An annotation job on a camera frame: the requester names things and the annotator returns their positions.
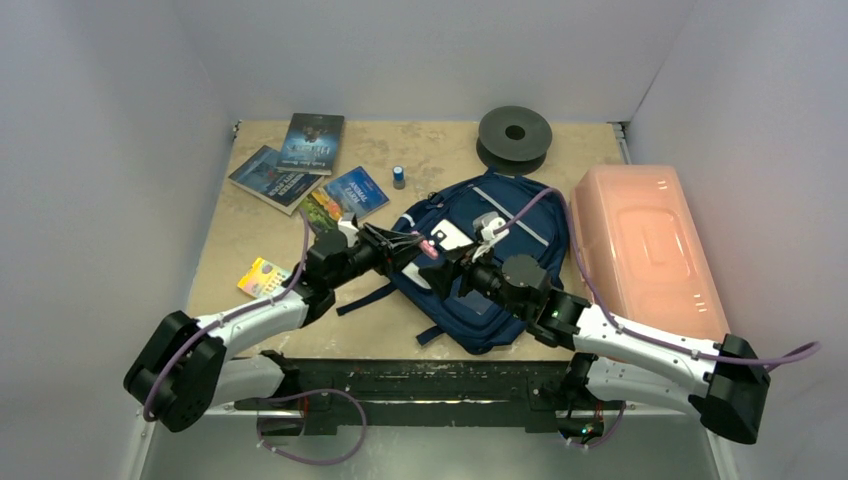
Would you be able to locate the translucent orange plastic box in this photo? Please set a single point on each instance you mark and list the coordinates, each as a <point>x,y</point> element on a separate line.
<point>642,252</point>

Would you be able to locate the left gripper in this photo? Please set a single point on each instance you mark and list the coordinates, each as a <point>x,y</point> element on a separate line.
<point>385,245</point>

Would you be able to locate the small blue capped bottle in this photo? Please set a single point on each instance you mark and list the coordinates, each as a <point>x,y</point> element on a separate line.
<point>398,177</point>

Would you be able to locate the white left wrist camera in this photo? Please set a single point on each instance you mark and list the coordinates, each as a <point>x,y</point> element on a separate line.
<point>348,226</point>

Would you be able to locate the dark grey filament spool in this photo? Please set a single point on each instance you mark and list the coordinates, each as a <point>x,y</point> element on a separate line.
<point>513,140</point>

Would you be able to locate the aluminium frame rail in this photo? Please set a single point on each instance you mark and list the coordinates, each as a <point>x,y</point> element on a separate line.
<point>648,444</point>

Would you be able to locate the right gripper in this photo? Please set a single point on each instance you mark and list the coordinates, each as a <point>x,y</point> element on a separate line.
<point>460,275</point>

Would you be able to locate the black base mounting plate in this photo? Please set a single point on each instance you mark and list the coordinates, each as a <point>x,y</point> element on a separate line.
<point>320,395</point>

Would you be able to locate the blue cover book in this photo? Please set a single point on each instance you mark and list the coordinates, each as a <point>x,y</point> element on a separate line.
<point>282,189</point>

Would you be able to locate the colourful crayon box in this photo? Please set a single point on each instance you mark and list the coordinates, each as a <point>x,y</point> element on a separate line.
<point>263,279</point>

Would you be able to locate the pink eraser stick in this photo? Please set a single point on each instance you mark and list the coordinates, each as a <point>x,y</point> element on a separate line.
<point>429,249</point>

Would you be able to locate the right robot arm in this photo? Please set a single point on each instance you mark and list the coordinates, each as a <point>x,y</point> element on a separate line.
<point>723,384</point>

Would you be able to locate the dark cover book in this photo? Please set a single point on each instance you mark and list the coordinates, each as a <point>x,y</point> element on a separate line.
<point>311,143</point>

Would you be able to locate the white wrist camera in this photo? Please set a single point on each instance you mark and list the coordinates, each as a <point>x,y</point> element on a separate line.
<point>489,229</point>
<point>348,226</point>

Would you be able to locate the animal farm book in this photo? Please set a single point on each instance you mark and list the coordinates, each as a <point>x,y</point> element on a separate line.
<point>353,192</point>

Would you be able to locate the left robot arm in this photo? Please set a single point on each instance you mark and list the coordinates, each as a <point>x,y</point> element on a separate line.
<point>180,371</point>

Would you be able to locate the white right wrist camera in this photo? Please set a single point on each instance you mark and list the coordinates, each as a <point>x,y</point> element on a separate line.
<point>489,229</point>

